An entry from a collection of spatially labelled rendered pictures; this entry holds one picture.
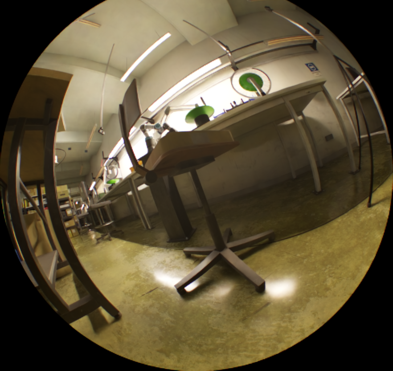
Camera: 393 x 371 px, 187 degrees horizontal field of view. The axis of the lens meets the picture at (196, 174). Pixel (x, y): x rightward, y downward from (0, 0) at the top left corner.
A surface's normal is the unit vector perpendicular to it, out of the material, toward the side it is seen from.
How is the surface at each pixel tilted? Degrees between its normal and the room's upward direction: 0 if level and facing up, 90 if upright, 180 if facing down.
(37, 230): 90
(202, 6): 180
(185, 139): 90
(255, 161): 90
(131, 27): 180
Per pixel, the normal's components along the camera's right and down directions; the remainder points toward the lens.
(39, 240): 0.86, -0.33
